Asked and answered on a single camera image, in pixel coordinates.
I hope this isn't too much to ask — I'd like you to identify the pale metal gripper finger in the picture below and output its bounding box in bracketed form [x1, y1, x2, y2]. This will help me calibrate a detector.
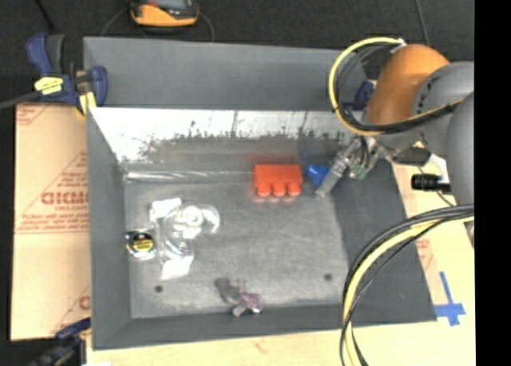
[316, 158, 340, 197]
[322, 161, 347, 198]

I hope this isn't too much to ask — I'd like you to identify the small blue plastic piece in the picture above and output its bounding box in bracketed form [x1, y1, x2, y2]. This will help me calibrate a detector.
[306, 163, 331, 188]

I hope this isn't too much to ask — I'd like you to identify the orange-red toy block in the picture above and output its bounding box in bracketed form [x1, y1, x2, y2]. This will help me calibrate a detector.
[251, 163, 304, 198]

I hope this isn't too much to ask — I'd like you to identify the grey metal bin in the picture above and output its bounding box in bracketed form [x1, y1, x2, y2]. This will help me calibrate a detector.
[82, 35, 437, 350]

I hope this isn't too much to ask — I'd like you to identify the purple and grey small toy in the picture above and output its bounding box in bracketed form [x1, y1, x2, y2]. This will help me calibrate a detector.
[214, 276, 264, 317]

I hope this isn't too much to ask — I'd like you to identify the clear crumpled plastic bottle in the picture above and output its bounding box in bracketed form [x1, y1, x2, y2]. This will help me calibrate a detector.
[148, 197, 221, 281]

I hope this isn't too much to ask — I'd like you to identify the brown cardboard board red print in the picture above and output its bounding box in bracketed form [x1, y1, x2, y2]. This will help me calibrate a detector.
[9, 101, 92, 342]

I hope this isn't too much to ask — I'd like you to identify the black cylinder on white bracket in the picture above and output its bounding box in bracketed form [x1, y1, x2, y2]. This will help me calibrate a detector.
[410, 152, 454, 193]

